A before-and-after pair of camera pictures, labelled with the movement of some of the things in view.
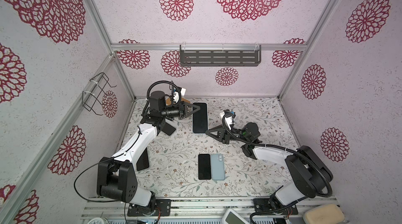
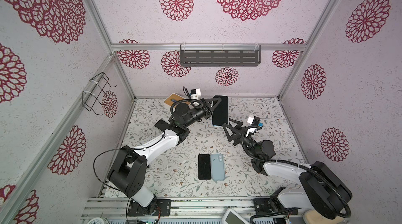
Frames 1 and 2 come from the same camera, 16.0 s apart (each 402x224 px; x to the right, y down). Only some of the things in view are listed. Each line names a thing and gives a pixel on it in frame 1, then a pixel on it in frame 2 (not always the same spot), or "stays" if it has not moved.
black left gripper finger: (188, 114) -> (208, 101)
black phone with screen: (204, 172) stays
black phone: (200, 119) -> (220, 113)
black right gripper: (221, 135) -> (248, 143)
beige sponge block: (324, 214) stays
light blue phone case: (218, 166) stays
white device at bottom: (231, 217) stays
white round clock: (97, 220) stays
